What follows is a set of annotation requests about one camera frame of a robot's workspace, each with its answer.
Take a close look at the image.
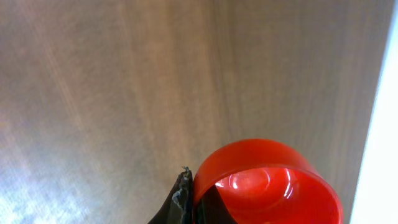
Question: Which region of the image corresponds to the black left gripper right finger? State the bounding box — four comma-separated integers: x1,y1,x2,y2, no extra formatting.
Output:
195,185,237,224

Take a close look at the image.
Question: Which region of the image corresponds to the orange measuring scoop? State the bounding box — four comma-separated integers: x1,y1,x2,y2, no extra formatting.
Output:
193,139,344,224

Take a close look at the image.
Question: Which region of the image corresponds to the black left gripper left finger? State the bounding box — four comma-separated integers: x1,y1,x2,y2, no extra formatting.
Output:
149,166,193,224

